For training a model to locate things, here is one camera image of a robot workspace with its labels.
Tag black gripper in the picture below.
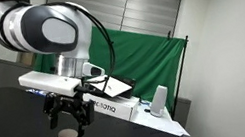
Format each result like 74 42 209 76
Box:
39 85 101 137

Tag white Robotiq cardboard box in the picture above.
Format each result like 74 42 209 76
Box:
82 85 145 129

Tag white card sheet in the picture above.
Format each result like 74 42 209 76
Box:
89 71 134 102

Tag brown cardboard box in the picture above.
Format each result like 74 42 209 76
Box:
16 48 40 69

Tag white speaker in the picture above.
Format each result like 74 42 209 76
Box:
145 83 173 119

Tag green cloth backdrop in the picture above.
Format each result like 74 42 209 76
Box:
27 11 198 134

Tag black backdrop stand pole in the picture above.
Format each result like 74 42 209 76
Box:
157 35 204 121

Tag black backdrop clamp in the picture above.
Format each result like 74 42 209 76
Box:
165 29 174 40

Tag grey window blinds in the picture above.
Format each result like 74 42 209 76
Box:
46 0 193 58

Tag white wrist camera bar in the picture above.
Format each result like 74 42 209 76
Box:
16 62 85 106

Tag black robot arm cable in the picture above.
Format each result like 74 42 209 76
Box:
46 0 121 90

